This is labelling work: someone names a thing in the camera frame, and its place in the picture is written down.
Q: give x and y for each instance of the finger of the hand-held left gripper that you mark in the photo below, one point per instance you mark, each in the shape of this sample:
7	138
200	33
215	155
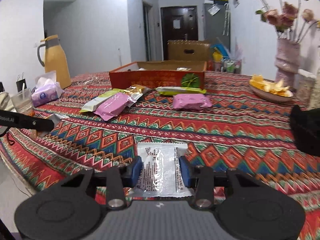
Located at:
35	123

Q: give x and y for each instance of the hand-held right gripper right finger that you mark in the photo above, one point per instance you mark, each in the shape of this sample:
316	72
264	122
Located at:
185	171

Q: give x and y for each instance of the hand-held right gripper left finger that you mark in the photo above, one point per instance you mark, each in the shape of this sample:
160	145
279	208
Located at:
135	170

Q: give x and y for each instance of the silver foil snack packet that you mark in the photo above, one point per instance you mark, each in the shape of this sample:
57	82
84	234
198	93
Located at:
57	117

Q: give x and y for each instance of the white printed snack packet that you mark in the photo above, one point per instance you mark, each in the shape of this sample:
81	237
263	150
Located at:
160	170

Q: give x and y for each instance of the green white snack packet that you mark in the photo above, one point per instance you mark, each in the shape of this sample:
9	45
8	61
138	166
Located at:
96	103
180	90

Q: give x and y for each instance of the pink snack packet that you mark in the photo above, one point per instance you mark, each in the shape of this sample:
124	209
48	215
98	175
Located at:
112	106
191	102

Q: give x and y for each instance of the gold snack packet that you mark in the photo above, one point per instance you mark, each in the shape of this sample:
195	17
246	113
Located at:
137	90

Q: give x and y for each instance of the red cardboard box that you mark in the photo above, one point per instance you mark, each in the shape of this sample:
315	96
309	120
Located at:
155	78

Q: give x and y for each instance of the pile of white snack packets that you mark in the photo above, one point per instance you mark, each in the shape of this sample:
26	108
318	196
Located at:
183	69

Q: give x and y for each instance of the clear plastic cup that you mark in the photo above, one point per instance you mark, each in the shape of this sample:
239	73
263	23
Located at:
22	103

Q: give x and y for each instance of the purple tissue pack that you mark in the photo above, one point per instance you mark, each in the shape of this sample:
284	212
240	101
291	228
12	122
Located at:
47	93

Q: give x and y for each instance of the white straw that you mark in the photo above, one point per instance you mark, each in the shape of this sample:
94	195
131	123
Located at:
23	87

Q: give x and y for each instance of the patterned red tablecloth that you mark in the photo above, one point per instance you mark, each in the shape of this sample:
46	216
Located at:
200	135

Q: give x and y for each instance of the black paper bag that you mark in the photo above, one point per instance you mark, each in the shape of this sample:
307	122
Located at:
21	83

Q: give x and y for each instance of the yellow thermos jug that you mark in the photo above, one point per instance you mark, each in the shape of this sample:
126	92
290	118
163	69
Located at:
56	65

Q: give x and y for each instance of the beige plate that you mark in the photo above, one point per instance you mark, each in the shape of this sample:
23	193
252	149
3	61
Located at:
270	96

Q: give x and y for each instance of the orange peels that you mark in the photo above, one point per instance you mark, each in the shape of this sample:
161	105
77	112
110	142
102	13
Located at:
265	85

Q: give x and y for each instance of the yellow plastic bag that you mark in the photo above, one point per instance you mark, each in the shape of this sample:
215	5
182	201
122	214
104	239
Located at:
216	56

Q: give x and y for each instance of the brown cardboard box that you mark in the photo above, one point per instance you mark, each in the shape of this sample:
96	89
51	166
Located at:
188	51

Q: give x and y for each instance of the blue plastic board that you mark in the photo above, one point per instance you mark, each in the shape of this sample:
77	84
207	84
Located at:
220	48

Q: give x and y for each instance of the black cloth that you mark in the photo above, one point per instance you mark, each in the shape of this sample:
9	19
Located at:
305	127

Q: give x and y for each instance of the pale purple plant decoration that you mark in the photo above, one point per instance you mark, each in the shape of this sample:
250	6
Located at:
237	52

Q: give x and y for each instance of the dark brown entrance door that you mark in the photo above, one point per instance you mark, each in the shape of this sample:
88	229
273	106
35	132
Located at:
178	35

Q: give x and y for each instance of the interior side door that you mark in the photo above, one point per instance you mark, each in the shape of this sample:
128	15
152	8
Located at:
147	30

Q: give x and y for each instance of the grey refrigerator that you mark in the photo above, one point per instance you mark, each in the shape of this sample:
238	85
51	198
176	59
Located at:
216	25

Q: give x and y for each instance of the clear jar with white lid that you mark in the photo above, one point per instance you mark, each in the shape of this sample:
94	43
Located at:
305	80

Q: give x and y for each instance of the pink textured vase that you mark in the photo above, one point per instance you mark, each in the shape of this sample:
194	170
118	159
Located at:
287	60

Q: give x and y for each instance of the white floral vase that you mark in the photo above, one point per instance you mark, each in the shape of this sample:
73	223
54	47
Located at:
316	87

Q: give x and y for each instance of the white folded umbrella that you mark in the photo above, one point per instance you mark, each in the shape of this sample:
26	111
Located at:
226	18

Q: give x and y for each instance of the clear plastic bag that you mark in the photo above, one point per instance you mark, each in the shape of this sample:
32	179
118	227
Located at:
213	9

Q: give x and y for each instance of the dried pink roses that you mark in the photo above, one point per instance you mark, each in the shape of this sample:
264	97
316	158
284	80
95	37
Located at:
277	16

